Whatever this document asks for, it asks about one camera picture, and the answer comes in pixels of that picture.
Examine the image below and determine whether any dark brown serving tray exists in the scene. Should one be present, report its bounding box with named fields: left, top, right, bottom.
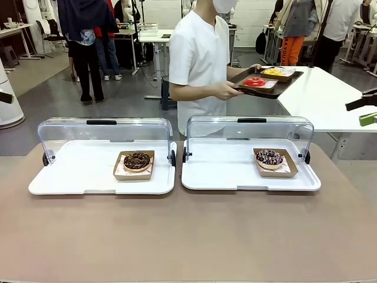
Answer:
left=228, top=66, right=305, bottom=100

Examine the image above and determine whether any yellow glazed donut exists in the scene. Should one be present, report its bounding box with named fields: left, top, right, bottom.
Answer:
left=259, top=67, right=296, bottom=83

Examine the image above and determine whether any red glazed donut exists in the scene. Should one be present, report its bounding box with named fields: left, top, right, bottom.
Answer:
left=237, top=77, right=279, bottom=94
left=243, top=75, right=267, bottom=88

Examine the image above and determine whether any yellow sprinkled donut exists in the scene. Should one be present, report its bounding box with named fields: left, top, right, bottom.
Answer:
left=263, top=67, right=287, bottom=76

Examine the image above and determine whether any person's right forearm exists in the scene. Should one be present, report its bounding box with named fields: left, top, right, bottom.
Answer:
left=170, top=81, right=220, bottom=101

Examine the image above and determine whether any person's left forearm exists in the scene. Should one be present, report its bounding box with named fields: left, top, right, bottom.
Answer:
left=226, top=65, right=251, bottom=80

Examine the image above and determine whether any person in white dress shirt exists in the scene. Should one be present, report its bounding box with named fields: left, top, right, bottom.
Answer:
left=309, top=0, right=363, bottom=73

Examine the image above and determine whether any chocolate sprinkled donut right case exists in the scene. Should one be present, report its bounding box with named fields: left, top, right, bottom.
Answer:
left=253, top=147, right=299, bottom=179

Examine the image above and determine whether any person in orange trousers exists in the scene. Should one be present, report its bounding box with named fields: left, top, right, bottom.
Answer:
left=276, top=0, right=318, bottom=67

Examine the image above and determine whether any person in dark jacket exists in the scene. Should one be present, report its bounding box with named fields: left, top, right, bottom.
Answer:
left=57, top=0, right=120, bottom=103

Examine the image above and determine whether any chocolate donut with white drizzle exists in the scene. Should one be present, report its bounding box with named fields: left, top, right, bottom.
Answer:
left=254, top=149, right=285, bottom=169

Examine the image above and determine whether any person in red jacket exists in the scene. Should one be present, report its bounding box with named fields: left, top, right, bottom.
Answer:
left=93, top=0, right=123, bottom=81

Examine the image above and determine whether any chocolate glazed donut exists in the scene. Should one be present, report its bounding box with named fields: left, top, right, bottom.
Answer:
left=123, top=151, right=150, bottom=173

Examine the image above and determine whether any chocolate donut left case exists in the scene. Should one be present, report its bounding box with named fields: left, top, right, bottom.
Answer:
left=113, top=149, right=156, bottom=181

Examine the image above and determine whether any person's right hand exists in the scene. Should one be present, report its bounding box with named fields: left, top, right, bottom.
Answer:
left=217, top=81, right=245, bottom=101

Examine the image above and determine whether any grey plastic stool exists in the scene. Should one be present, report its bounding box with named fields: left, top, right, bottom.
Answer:
left=0, top=46, right=19, bottom=70

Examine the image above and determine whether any large white table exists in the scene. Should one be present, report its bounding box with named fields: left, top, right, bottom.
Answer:
left=276, top=66, right=377, bottom=160

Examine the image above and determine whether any white desk with metal legs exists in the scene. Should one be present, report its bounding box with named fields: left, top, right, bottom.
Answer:
left=0, top=22, right=41, bottom=60

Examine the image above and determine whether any clear plastic display lid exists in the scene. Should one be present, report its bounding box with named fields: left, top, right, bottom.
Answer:
left=182, top=116, right=316, bottom=164
left=37, top=117, right=177, bottom=166

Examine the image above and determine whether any white display tray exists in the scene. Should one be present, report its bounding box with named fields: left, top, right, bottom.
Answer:
left=181, top=138, right=322, bottom=192
left=28, top=138, right=177, bottom=195

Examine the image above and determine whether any black backpack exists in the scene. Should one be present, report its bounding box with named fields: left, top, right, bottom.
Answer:
left=255, top=29, right=267, bottom=55

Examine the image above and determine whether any white cylindrical pedestal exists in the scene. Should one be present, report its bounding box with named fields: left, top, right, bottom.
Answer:
left=0, top=57, right=25, bottom=129

